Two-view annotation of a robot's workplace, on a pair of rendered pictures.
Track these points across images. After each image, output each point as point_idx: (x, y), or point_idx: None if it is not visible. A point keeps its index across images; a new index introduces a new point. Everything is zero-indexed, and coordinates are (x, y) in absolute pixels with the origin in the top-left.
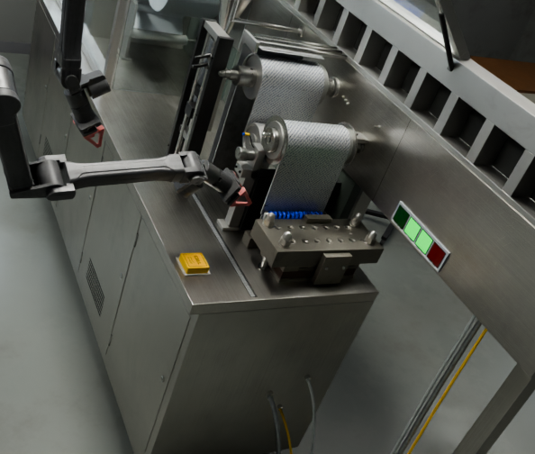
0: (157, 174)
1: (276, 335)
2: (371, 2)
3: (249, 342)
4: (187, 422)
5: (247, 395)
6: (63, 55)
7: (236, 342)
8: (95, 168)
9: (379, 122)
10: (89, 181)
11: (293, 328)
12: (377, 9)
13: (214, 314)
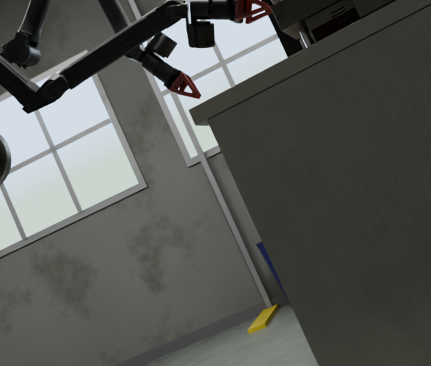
0: (134, 29)
1: (352, 107)
2: None
3: (315, 136)
4: (337, 306)
5: (403, 232)
6: (115, 33)
7: (295, 142)
8: (82, 56)
9: None
10: (79, 68)
11: (368, 86)
12: None
13: (227, 112)
